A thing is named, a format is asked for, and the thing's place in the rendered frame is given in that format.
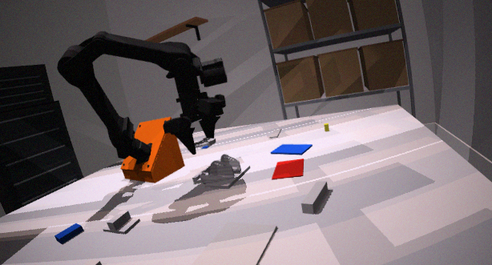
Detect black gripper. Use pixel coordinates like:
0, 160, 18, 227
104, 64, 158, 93
163, 89, 224, 155

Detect blue rectangular block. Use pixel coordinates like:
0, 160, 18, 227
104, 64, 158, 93
55, 223, 84, 244

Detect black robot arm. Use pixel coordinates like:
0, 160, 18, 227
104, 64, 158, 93
57, 31, 227, 164

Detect blue flat plate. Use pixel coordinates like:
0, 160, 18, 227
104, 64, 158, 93
271, 144, 313, 155

